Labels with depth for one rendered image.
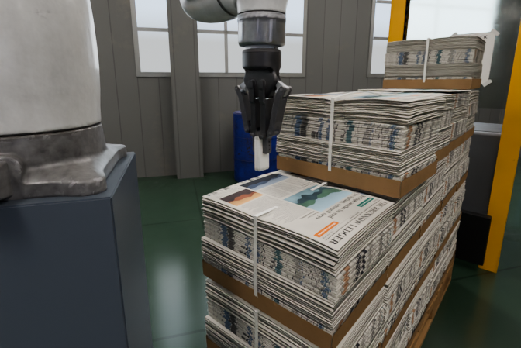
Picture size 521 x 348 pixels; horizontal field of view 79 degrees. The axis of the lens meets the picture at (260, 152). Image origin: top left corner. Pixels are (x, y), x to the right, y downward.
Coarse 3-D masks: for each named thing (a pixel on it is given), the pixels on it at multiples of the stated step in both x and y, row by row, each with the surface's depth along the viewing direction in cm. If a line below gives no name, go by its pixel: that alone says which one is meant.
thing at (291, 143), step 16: (288, 96) 91; (304, 96) 87; (320, 96) 89; (288, 112) 92; (304, 112) 89; (320, 112) 85; (288, 128) 93; (304, 128) 89; (320, 128) 85; (288, 144) 93; (304, 144) 89; (320, 144) 85; (304, 160) 91
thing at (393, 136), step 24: (384, 96) 92; (408, 96) 88; (360, 120) 77; (384, 120) 73; (408, 120) 69; (432, 120) 84; (360, 144) 78; (384, 144) 74; (408, 144) 74; (432, 144) 88; (360, 168) 79; (384, 168) 74; (408, 168) 77
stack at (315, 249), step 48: (240, 192) 79; (288, 192) 80; (336, 192) 80; (432, 192) 109; (240, 240) 71; (288, 240) 61; (336, 240) 56; (384, 240) 72; (432, 240) 116; (288, 288) 63; (336, 288) 56; (384, 288) 79; (432, 288) 136; (240, 336) 77; (288, 336) 66; (384, 336) 87
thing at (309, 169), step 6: (282, 162) 96; (288, 162) 94; (294, 162) 93; (300, 162) 91; (306, 162) 90; (282, 168) 96; (288, 168) 95; (294, 168) 93; (300, 168) 92; (306, 168) 90; (312, 168) 89; (318, 168) 87; (306, 174) 90; (312, 174) 89; (318, 174) 88
